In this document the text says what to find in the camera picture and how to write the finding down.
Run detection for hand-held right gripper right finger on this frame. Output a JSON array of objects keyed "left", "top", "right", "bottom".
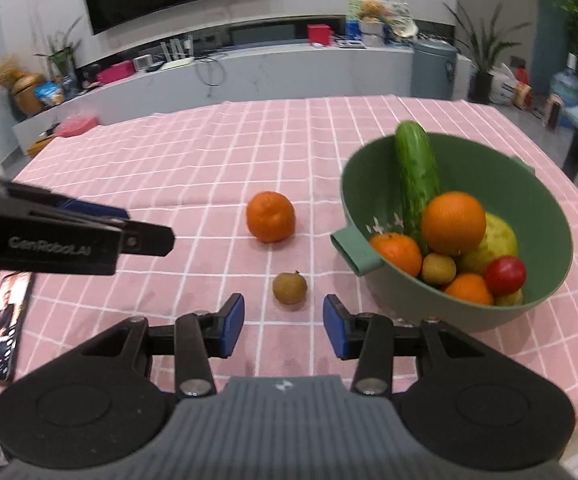
[{"left": 322, "top": 294, "right": 486, "bottom": 397}]

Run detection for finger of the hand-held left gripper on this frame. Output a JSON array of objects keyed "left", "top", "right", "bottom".
[
  {"left": 118, "top": 221, "right": 176, "bottom": 257},
  {"left": 57, "top": 198, "right": 130, "bottom": 222}
]

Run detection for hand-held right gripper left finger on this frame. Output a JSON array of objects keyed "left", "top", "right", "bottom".
[{"left": 81, "top": 292, "right": 246, "bottom": 400}]

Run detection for orange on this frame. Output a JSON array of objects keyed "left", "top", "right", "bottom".
[
  {"left": 420, "top": 192, "right": 487, "bottom": 256},
  {"left": 443, "top": 272, "right": 495, "bottom": 307},
  {"left": 246, "top": 191, "right": 296, "bottom": 244},
  {"left": 369, "top": 232, "right": 423, "bottom": 278}
]

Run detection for green cucumber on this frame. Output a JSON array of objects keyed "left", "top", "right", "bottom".
[{"left": 395, "top": 120, "right": 442, "bottom": 256}]

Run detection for red tomato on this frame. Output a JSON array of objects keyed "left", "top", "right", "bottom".
[{"left": 485, "top": 256, "right": 527, "bottom": 296}]

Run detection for yellow-green guava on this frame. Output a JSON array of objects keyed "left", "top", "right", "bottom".
[{"left": 456, "top": 211, "right": 519, "bottom": 276}]

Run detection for green colander bowl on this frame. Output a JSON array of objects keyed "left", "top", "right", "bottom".
[{"left": 330, "top": 132, "right": 575, "bottom": 333}]

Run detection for yellow cardboard box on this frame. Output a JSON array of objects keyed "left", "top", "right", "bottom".
[{"left": 28, "top": 135, "right": 54, "bottom": 157}]

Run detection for pink plastic packet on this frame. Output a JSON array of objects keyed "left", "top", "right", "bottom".
[{"left": 54, "top": 114, "right": 98, "bottom": 137}]

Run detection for pink checked tablecloth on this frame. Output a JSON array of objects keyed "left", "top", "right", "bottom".
[{"left": 0, "top": 95, "right": 578, "bottom": 461}]

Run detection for black smartphone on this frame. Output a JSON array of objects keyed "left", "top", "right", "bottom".
[{"left": 0, "top": 271, "right": 36, "bottom": 385}]

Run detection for blue snack bag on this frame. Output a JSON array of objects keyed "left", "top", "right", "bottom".
[{"left": 36, "top": 81, "right": 64, "bottom": 107}]

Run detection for golden round vase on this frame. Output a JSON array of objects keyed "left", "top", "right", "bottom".
[{"left": 0, "top": 55, "right": 48, "bottom": 117}]

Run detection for thin-leaf potted plant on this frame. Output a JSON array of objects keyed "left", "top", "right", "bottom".
[{"left": 36, "top": 17, "right": 84, "bottom": 96}]

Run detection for white antenna router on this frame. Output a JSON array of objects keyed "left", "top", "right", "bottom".
[{"left": 161, "top": 35, "right": 195, "bottom": 69}]

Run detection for white long television cabinet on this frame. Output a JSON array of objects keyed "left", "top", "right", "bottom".
[{"left": 13, "top": 14, "right": 416, "bottom": 133}]

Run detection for red box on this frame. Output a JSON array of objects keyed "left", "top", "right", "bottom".
[{"left": 307, "top": 24, "right": 333, "bottom": 46}]

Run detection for grey pedal trash bin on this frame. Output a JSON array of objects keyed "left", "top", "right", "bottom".
[{"left": 411, "top": 40, "right": 459, "bottom": 101}]

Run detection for tall-leaf potted plant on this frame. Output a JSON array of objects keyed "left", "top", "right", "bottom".
[{"left": 443, "top": 2, "right": 532, "bottom": 104}]

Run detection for white plastic bag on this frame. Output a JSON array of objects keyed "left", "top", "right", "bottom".
[{"left": 489, "top": 62, "right": 520, "bottom": 106}]

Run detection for red printed bag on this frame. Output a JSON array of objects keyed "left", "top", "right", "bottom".
[{"left": 514, "top": 59, "right": 533, "bottom": 109}]

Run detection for small pink heater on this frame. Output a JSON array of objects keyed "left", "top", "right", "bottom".
[{"left": 544, "top": 99, "right": 565, "bottom": 131}]

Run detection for colourful picture board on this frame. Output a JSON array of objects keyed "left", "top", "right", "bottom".
[{"left": 346, "top": 0, "right": 411, "bottom": 30}]

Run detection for blue water jug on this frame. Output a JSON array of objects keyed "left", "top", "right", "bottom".
[{"left": 549, "top": 52, "right": 578, "bottom": 108}]

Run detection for black tangled cables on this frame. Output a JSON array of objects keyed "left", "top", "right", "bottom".
[{"left": 194, "top": 52, "right": 227, "bottom": 98}]

